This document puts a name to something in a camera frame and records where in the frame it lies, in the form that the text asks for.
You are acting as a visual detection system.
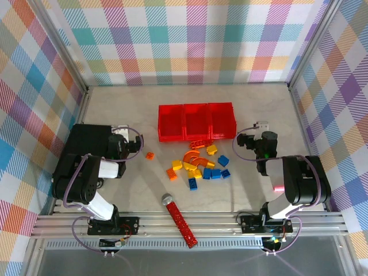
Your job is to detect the red plastic bin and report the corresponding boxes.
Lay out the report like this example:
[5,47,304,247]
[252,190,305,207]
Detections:
[157,103,186,143]
[183,102,212,141]
[208,102,238,140]

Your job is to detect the perforated metal strip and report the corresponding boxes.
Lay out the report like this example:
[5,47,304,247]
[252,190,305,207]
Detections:
[37,240,346,251]

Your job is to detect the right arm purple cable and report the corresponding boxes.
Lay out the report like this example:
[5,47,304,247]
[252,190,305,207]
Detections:
[231,128,323,256]

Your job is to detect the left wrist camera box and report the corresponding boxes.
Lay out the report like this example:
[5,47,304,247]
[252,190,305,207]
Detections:
[111,124,129,138]

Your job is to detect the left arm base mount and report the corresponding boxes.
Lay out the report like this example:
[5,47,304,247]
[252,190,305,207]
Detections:
[87,216,141,236]

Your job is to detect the red glitter toy microphone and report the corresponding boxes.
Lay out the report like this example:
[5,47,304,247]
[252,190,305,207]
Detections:
[160,193,198,250]

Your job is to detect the small electronics board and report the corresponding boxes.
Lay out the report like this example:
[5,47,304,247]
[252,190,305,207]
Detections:
[262,235,287,256]
[98,237,127,257]

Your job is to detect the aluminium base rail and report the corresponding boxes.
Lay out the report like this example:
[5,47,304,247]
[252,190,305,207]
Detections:
[30,211,350,239]

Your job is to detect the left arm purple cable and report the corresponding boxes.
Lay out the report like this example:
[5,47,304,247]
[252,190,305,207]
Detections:
[63,126,144,255]

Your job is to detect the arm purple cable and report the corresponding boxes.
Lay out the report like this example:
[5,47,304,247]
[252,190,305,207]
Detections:
[63,126,144,255]
[231,128,323,256]

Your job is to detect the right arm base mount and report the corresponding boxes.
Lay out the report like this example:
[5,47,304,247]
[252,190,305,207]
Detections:
[239,214,294,234]

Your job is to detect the long red-orange lego brick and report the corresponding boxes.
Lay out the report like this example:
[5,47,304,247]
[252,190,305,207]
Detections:
[189,139,212,149]

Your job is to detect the aluminium frame post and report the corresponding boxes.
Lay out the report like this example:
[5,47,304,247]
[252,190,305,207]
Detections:
[287,0,346,90]
[30,0,90,94]

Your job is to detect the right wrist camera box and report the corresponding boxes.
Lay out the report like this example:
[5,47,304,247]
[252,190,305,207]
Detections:
[252,120,271,132]

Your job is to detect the grey metal sheet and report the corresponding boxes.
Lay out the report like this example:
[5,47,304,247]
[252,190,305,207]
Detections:
[27,237,362,276]

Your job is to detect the black box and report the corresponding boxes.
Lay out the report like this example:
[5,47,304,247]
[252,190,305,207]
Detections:
[53,123,116,185]

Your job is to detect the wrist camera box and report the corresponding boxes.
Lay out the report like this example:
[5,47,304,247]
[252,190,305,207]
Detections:
[111,124,129,138]
[252,120,271,132]

